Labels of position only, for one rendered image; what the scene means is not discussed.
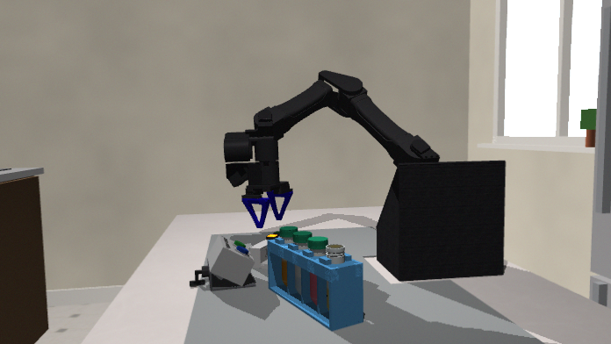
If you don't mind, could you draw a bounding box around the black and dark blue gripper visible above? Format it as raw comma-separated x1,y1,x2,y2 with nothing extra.
241,161,293,228

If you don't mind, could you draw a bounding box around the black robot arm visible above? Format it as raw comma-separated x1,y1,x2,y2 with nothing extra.
224,70,440,187

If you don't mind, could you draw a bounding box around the blue tube rack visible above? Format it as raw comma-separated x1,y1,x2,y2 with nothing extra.
267,238,363,331

